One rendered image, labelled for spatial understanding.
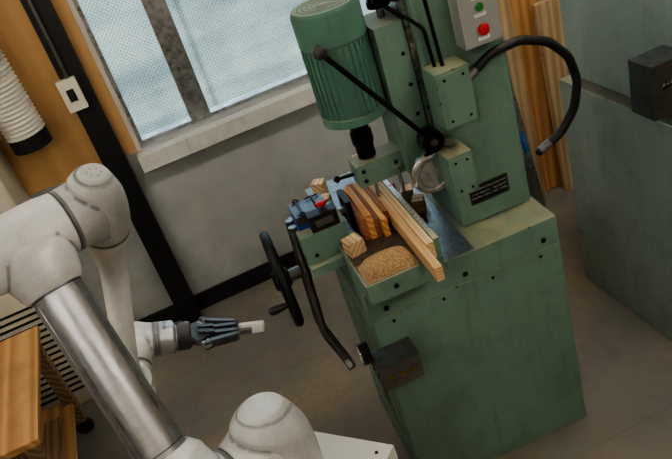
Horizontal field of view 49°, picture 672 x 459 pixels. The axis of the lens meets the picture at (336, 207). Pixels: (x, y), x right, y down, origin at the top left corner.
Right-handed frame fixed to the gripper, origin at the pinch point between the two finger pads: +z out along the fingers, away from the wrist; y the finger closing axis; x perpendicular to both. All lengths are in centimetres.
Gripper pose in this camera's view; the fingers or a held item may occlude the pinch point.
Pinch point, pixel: (251, 327)
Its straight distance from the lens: 205.0
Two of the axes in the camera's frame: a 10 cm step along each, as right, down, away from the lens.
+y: -2.9, -4.2, 8.6
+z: 9.6, -0.7, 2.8
